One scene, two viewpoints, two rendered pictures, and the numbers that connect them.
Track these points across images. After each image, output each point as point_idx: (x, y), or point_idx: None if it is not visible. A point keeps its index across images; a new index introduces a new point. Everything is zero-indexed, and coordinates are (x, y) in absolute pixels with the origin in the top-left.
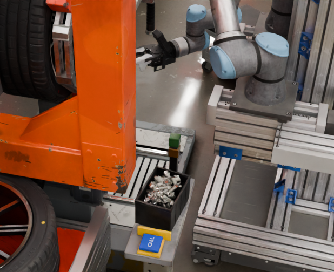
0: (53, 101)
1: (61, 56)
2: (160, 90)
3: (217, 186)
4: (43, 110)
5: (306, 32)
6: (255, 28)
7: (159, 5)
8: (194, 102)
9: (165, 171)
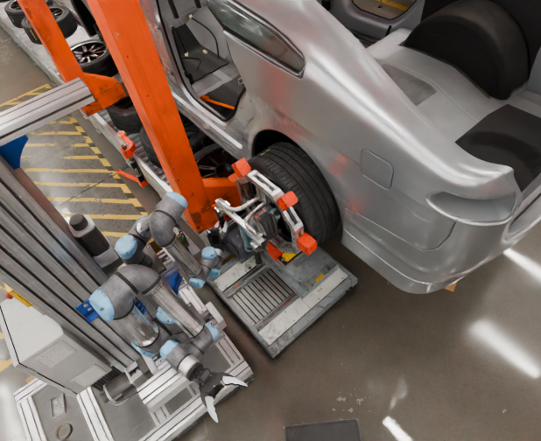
0: None
1: (246, 192)
2: (344, 375)
3: (197, 307)
4: None
5: None
6: (196, 311)
7: None
8: (314, 391)
9: (178, 236)
